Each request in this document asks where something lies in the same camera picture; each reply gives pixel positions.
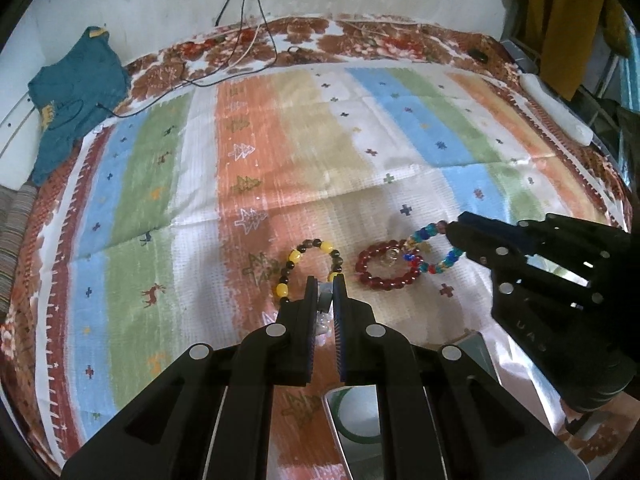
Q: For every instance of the silver metal tray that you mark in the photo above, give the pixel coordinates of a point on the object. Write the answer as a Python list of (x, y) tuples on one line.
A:
[(360, 461)]

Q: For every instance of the brown striped folded fabric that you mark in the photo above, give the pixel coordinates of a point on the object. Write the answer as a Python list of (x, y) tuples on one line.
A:
[(16, 207)]

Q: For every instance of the striped colourful cloth mat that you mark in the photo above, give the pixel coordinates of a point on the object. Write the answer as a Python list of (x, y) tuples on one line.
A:
[(172, 225)]

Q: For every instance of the small black object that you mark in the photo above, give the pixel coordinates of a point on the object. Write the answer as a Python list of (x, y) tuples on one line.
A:
[(478, 56)]

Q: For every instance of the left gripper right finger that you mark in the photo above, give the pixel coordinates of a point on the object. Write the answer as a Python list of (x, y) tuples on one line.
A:
[(361, 343)]

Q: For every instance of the mustard yellow hanging cloth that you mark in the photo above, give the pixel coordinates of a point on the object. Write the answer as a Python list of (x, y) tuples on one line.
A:
[(561, 33)]

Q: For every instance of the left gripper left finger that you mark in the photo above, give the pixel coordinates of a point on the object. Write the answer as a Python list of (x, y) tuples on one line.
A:
[(295, 355)]

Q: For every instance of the teal knitted garment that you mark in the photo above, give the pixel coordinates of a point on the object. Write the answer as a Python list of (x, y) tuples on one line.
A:
[(74, 95)]

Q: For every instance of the green jade bangle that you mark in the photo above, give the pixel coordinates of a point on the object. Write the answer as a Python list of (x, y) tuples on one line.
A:
[(355, 414)]

